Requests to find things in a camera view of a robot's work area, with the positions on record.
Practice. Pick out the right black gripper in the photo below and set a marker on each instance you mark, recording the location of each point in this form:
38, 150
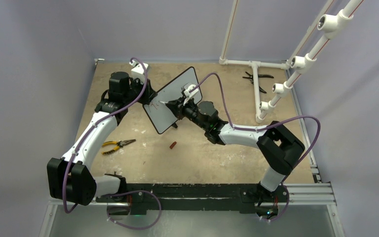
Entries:
175, 105

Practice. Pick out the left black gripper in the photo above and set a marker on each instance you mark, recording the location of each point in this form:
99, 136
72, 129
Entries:
150, 94

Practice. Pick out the small black-framed whiteboard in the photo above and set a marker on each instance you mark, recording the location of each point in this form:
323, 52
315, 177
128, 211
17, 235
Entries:
161, 117

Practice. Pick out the red marker cap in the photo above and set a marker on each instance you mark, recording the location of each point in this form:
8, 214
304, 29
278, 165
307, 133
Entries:
173, 145

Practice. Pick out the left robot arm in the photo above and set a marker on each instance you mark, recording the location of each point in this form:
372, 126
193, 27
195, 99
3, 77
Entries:
69, 177

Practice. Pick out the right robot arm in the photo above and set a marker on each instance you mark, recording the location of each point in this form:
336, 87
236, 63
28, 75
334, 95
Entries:
279, 146

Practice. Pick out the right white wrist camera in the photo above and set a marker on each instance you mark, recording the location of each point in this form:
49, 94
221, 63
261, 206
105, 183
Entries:
189, 91

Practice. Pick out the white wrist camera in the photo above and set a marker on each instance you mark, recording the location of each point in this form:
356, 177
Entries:
137, 72
189, 91

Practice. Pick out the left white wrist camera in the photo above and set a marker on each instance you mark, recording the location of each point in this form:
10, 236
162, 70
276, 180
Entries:
137, 72

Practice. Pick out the yellow-handled pliers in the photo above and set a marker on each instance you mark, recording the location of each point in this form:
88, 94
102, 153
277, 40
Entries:
117, 145

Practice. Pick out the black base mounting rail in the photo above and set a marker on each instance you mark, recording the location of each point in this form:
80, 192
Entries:
244, 198

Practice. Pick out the aluminium extrusion frame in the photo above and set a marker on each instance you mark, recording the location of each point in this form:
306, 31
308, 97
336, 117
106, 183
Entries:
310, 211

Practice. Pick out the white PVC pipe frame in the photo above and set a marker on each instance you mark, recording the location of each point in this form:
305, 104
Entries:
329, 25

